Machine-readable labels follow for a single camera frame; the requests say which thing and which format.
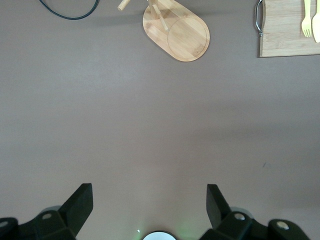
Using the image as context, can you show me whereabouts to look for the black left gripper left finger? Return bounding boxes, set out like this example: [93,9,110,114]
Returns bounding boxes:
[0,183,94,240]

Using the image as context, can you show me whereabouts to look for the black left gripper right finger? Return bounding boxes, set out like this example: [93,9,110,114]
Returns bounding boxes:
[201,184,311,240]

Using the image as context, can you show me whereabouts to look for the wooden cup rack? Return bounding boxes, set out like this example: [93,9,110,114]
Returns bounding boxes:
[117,0,211,63]

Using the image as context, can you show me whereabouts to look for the bamboo cutting board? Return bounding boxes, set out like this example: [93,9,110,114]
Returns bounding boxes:
[254,0,320,59]

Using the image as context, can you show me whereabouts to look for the yellow plastic knife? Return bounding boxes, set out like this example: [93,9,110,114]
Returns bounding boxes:
[310,4,320,44]

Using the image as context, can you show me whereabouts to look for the yellow plastic fork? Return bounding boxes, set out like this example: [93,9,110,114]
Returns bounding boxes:
[301,0,313,38]

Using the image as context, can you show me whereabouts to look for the black cable on table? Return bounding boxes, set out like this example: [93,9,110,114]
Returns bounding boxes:
[38,0,101,21]

